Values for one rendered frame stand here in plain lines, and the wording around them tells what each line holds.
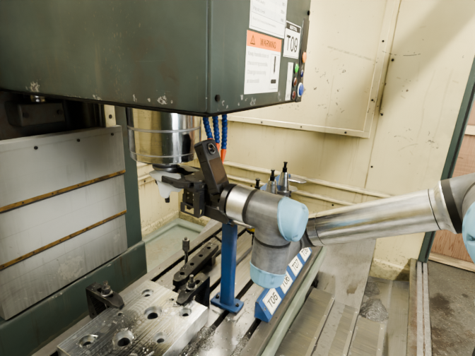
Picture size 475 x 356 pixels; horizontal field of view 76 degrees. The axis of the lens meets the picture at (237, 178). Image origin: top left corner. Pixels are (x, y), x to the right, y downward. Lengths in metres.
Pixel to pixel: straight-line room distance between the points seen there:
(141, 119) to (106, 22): 0.17
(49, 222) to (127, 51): 0.68
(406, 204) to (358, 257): 1.01
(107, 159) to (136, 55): 0.65
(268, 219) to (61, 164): 0.71
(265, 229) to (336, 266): 1.02
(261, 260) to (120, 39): 0.47
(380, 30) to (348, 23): 0.14
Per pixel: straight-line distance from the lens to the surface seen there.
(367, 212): 0.65
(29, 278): 1.16
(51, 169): 1.06
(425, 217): 0.62
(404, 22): 1.54
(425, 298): 1.49
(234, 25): 0.54
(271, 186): 0.97
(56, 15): 0.74
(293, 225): 0.55
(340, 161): 1.59
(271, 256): 0.60
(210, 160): 0.62
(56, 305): 1.29
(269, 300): 1.03
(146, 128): 0.64
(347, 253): 1.62
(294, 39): 0.78
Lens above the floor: 1.61
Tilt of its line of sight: 19 degrees down
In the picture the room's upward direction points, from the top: 2 degrees clockwise
